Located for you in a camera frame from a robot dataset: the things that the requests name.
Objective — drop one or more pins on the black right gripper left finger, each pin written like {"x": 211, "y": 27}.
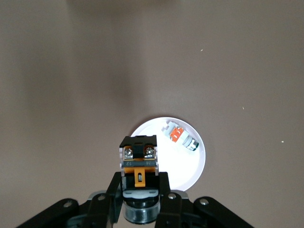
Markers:
{"x": 111, "y": 194}

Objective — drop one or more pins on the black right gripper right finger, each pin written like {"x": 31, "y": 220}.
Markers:
{"x": 166, "y": 190}

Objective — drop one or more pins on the black orange push-button switch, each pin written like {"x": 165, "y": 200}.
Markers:
{"x": 139, "y": 164}

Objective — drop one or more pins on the pale pink plastic plate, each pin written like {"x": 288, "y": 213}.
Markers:
{"x": 180, "y": 166}

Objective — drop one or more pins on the white orange push-button switch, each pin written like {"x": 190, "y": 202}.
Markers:
{"x": 177, "y": 135}

